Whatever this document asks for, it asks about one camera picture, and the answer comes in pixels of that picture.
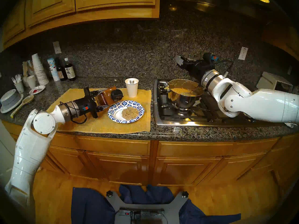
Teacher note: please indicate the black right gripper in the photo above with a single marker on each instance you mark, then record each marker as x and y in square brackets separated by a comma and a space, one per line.
[198, 67]

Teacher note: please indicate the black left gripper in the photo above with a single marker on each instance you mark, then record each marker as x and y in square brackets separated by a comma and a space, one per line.
[93, 105]

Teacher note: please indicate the amber cinnamon bottle black cap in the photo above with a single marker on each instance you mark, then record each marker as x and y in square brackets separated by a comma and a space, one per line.
[105, 98]

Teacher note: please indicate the small cooked oatmeal portion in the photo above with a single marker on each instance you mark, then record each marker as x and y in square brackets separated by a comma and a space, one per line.
[132, 115]
[127, 110]

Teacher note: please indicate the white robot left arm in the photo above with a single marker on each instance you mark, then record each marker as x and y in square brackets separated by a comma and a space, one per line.
[30, 151]

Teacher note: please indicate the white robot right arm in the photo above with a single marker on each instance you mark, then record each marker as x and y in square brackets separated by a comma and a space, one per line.
[268, 104]

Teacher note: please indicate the blue patterned paper bowl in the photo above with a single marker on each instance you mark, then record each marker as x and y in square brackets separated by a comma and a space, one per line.
[114, 111]

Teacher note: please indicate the large cooked oatmeal batch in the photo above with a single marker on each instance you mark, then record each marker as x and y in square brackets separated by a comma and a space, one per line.
[182, 90]

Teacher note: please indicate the wooden spoon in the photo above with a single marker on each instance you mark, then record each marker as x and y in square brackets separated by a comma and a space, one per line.
[23, 103]

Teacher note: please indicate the grey bowl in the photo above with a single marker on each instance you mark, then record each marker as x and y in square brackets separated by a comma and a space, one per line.
[9, 97]

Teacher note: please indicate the yellow cloth mat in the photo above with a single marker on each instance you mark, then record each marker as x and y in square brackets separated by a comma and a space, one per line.
[70, 95]

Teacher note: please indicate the white paper cup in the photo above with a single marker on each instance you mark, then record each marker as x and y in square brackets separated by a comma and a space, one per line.
[19, 87]
[132, 89]
[31, 82]

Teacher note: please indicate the stainless steel pot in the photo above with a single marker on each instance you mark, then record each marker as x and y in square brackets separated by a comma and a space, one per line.
[184, 103]

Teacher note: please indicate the dark glass bottle white label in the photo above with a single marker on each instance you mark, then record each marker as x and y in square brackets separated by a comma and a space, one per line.
[69, 71]

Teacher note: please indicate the dark glass bottle tan label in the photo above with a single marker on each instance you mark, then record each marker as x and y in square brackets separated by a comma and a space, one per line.
[61, 74]

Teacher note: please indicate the blue white carton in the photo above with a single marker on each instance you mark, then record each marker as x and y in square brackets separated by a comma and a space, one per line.
[52, 67]

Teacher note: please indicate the steel gas cooktop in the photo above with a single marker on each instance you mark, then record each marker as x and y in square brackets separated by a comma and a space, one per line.
[210, 116]

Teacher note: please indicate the small white plate red scrap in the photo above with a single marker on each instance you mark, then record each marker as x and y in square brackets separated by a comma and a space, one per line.
[37, 90]

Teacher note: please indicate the stack of white paper cups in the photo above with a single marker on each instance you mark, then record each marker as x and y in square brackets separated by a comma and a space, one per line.
[38, 67]

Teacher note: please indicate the dark steel range hood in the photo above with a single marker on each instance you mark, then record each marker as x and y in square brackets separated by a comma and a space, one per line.
[222, 0]

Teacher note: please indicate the bundle of stirrers and utensils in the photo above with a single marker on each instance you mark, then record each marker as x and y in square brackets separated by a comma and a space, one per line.
[27, 67]

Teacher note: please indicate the white plastic fork bunch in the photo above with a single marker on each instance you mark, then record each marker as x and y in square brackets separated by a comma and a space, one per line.
[16, 78]

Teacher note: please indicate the white countertop appliance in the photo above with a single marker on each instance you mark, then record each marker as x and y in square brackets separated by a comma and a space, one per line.
[271, 80]

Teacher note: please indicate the black knob screw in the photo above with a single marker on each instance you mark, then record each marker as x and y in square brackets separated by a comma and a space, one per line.
[185, 194]
[109, 193]

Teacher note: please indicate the dark blue blanket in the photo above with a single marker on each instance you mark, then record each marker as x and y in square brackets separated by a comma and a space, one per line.
[88, 207]

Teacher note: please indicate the wooden base cabinets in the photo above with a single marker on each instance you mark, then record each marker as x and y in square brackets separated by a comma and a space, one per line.
[186, 169]

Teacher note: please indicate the white appliance front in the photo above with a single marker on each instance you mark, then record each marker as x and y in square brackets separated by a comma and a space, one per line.
[5, 155]

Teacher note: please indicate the blue patterned paper plate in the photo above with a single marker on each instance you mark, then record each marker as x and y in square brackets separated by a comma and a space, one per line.
[290, 125]

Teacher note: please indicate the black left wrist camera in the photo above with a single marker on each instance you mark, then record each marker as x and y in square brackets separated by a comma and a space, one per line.
[81, 104]

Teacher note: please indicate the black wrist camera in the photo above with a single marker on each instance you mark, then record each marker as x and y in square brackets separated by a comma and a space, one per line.
[81, 104]
[209, 56]

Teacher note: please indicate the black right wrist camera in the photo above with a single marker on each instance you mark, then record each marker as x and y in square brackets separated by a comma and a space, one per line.
[209, 56]

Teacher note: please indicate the white wall outlet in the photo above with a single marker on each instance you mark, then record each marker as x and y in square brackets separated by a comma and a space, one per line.
[56, 47]
[243, 53]

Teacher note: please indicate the wide wooden wall cabinets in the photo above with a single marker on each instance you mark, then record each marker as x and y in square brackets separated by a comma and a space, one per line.
[51, 6]

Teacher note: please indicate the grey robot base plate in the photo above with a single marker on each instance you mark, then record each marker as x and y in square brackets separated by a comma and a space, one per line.
[171, 208]

